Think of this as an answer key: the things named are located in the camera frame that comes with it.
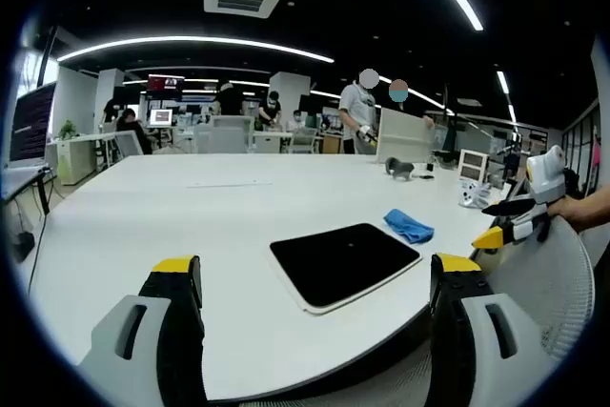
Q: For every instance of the black tablet pad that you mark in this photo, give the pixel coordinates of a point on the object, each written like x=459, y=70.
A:
x=343, y=259

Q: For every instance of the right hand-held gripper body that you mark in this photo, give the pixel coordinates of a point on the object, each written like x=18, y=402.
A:
x=545, y=178

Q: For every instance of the green potted plant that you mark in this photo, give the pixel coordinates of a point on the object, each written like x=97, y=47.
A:
x=68, y=130

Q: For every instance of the pale office chair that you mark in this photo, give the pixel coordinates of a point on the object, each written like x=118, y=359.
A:
x=231, y=135

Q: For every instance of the small black item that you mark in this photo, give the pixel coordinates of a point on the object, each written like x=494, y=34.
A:
x=428, y=172

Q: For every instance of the grey headphones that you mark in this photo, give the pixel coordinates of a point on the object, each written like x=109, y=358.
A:
x=399, y=168

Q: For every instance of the white office chair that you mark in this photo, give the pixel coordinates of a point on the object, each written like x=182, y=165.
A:
x=128, y=144

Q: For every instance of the blue cleaning cloth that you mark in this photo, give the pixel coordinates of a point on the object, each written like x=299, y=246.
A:
x=407, y=226

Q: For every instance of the white low cabinet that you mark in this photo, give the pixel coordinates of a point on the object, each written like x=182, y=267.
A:
x=74, y=159

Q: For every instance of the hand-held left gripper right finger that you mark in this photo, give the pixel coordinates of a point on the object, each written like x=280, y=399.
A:
x=453, y=331

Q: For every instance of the white partition panel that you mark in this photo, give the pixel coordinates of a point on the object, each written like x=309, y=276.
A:
x=405, y=135

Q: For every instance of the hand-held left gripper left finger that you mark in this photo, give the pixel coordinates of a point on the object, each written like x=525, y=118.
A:
x=181, y=331

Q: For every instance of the white game controller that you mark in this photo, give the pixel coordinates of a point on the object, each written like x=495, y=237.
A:
x=472, y=196

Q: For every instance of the red wall screen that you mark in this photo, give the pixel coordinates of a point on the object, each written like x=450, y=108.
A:
x=166, y=83

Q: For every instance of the long curved ceiling light strip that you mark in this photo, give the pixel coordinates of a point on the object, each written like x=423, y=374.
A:
x=190, y=39

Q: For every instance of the short ceiling light strip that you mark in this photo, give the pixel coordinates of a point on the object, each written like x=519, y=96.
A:
x=505, y=87

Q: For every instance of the side desk with black legs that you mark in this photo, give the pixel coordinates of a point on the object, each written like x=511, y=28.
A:
x=19, y=180

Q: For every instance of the large dark screen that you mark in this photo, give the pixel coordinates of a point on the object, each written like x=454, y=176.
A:
x=31, y=126

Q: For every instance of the small white framed device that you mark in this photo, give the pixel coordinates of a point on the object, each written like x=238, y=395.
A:
x=473, y=166

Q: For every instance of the black pole stand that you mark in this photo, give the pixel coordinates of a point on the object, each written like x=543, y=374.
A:
x=452, y=121

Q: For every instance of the person's right hand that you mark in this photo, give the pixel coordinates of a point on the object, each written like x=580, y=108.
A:
x=567, y=214

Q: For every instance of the small bright monitor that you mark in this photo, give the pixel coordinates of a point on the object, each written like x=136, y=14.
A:
x=161, y=117

